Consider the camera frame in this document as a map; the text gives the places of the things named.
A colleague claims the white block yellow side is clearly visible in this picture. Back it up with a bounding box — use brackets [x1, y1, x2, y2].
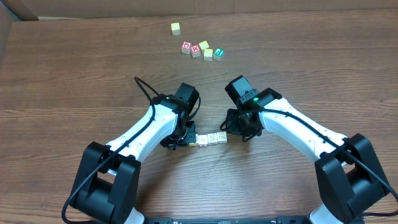
[189, 134, 199, 146]

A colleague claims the white number block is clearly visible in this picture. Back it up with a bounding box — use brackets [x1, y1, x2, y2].
[198, 135, 208, 147]

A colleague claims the white block red side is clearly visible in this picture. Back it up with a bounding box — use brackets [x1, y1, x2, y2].
[207, 133, 218, 146]

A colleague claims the green B block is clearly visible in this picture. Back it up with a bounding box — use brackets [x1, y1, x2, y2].
[217, 131, 228, 143]

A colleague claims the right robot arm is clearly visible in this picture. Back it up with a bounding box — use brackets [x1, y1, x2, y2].
[220, 76, 394, 223]

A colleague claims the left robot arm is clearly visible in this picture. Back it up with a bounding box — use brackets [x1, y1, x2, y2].
[63, 83, 200, 224]

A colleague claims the green E block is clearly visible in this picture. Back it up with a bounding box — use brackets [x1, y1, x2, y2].
[213, 48, 224, 61]

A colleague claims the yellow block lower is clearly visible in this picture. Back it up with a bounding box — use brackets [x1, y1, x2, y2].
[203, 49, 213, 61]

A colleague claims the red W block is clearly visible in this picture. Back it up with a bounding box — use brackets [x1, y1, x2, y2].
[190, 44, 201, 58]

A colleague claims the yellow block upper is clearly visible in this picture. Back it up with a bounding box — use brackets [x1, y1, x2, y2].
[198, 40, 210, 52]

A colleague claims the red O block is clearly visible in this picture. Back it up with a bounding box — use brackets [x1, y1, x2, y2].
[181, 41, 192, 55]

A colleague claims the far yellow block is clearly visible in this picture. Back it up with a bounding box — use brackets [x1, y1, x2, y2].
[170, 22, 181, 35]

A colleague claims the cardboard box edge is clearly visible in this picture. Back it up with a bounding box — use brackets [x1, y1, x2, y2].
[2, 0, 397, 20]

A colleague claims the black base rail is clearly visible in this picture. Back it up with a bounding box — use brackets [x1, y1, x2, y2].
[143, 215, 310, 224]

